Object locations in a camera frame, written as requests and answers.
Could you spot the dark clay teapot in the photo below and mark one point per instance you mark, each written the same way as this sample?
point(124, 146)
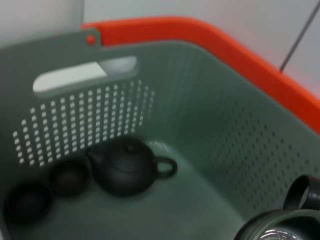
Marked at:
point(125, 170)

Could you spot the grey perforated storage basket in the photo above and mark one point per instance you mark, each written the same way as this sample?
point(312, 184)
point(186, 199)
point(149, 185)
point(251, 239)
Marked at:
point(200, 125)

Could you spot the small dark clay cup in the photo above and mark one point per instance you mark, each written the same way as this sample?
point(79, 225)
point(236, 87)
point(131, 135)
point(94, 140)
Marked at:
point(68, 178)
point(27, 203)

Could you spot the glass teacup black sleeve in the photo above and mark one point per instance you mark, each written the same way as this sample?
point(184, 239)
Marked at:
point(275, 225)

